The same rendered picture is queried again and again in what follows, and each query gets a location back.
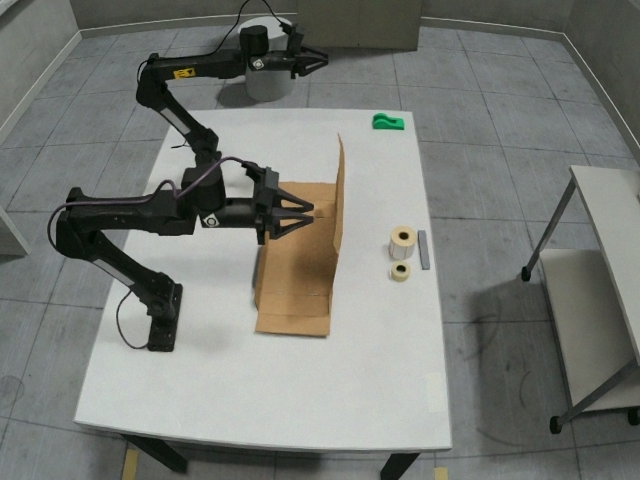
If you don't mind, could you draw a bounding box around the beige roll of masking tape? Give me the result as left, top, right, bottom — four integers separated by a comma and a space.
391, 261, 411, 282

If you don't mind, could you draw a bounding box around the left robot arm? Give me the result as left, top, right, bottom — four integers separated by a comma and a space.
136, 25, 270, 167

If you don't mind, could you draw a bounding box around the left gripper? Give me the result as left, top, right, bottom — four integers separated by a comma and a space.
269, 23, 329, 79

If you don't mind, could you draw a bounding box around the brown cardboard box wall with flaps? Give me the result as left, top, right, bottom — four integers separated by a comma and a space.
254, 133, 345, 336

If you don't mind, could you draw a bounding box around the grey rectangular bar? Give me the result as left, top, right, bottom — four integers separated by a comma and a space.
418, 230, 431, 270

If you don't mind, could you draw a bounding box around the white roll of labels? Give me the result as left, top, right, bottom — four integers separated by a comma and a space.
389, 226, 417, 260

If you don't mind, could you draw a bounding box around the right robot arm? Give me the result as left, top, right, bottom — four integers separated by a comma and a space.
56, 166, 232, 352

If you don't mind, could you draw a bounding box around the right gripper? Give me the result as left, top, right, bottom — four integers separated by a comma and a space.
226, 161, 314, 245

